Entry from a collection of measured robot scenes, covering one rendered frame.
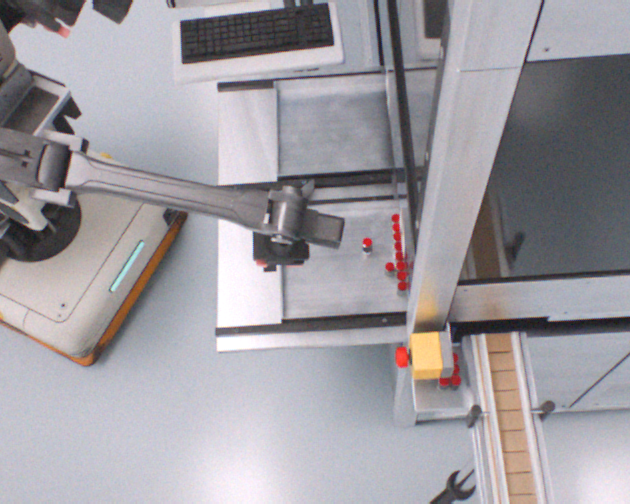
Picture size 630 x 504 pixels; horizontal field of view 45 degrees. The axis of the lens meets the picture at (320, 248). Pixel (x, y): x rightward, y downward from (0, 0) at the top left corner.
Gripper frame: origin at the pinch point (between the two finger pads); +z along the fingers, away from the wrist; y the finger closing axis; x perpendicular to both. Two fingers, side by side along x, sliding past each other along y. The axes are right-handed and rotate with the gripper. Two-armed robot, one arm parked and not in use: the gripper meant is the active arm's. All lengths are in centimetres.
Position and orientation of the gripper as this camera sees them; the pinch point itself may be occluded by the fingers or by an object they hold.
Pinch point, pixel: (276, 262)
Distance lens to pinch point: 145.9
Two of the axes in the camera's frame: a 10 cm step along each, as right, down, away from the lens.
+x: -0.5, -9.1, 4.1
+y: 9.9, 0.1, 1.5
